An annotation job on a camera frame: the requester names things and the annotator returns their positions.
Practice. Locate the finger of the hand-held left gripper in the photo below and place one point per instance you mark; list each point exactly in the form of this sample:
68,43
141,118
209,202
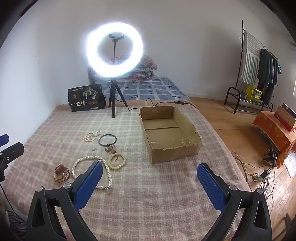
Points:
3,140
12,151

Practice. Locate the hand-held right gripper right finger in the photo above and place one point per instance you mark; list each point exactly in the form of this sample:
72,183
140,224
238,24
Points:
209,185

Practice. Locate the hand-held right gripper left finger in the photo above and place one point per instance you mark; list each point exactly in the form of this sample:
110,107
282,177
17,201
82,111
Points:
89,183

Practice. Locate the brown leather wristwatch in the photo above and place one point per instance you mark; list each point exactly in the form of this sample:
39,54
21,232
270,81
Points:
62,173

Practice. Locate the cardboard box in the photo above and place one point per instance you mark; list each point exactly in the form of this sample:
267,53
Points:
166,136

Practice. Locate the black bangle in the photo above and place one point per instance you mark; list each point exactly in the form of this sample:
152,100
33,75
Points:
100,141

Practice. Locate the white power strip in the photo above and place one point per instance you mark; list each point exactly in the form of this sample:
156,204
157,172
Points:
261,177

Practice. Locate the black clamp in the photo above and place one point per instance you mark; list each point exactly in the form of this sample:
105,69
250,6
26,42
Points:
271,157

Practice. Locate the grey cloth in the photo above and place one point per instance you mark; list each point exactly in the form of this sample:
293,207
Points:
17,226

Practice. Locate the orange covered table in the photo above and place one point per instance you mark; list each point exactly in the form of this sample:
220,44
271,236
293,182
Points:
270,129

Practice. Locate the white paper sheet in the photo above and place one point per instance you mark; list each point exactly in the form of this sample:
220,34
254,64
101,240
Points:
291,165

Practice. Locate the black snack bag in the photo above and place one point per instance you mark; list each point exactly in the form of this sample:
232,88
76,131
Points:
86,98

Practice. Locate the black tripod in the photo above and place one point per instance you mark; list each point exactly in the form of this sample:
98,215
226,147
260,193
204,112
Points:
113,97

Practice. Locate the black clothes rack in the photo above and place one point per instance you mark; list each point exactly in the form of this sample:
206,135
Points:
232,91

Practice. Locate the red box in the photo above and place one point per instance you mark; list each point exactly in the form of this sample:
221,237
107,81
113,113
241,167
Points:
281,120

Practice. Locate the small green pot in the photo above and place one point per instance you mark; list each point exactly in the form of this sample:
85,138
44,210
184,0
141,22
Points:
243,94

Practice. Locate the yellow box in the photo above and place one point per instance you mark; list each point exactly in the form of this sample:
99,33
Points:
254,93

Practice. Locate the blue patterned bedsheet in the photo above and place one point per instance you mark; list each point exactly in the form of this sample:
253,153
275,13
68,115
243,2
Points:
157,90

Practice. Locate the dark hanging clothes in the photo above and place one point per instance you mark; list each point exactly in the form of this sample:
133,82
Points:
267,71

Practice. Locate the folded floral quilt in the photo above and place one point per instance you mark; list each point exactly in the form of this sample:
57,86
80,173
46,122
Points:
145,67

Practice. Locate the striped towel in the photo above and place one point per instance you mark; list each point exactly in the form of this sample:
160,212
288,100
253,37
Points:
251,58

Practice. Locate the blue hanging item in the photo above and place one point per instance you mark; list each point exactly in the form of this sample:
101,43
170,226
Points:
280,69

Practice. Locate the black phone holder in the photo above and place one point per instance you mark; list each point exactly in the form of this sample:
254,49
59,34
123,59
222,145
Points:
116,37

